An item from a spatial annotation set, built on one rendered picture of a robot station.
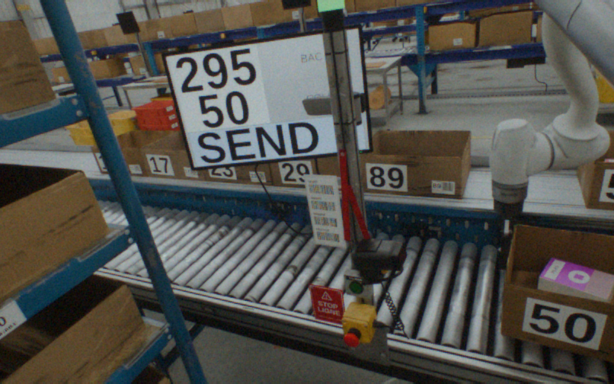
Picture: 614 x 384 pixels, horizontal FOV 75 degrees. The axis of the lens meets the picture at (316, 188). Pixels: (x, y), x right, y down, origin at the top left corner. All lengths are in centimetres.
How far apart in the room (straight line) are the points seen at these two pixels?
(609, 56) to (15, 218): 71
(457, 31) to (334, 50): 492
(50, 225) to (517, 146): 96
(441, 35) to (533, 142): 471
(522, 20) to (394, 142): 400
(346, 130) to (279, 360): 156
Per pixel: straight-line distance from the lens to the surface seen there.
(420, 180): 154
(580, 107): 112
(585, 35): 57
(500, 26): 567
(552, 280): 131
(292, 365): 218
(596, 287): 131
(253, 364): 224
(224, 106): 103
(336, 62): 83
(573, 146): 115
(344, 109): 85
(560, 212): 150
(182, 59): 105
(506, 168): 111
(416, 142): 180
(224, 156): 107
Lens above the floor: 161
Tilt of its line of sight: 25 degrees down
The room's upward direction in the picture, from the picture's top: 9 degrees counter-clockwise
